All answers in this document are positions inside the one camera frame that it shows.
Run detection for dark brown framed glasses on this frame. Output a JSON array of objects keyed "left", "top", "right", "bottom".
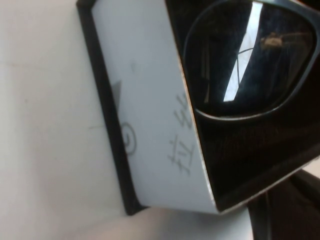
[{"left": 166, "top": 0, "right": 320, "bottom": 122}]

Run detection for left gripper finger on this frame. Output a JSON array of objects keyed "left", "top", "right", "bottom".
[{"left": 246, "top": 169, "right": 320, "bottom": 240}]

